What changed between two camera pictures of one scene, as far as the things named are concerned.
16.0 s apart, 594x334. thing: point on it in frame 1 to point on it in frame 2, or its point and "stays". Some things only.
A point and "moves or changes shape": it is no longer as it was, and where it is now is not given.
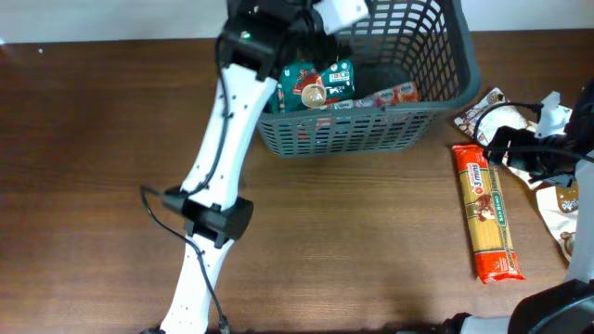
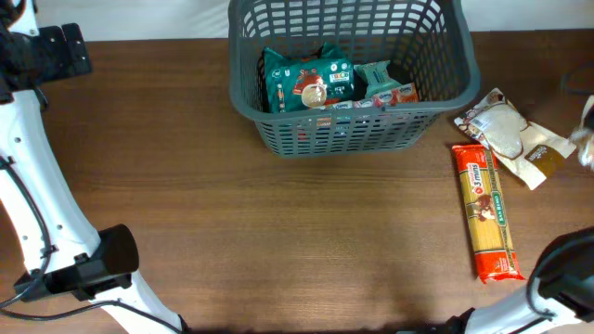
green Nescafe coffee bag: (306, 85) stays
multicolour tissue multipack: (404, 93) stays
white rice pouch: (493, 112) stays
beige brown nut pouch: (560, 206) moves or changes shape
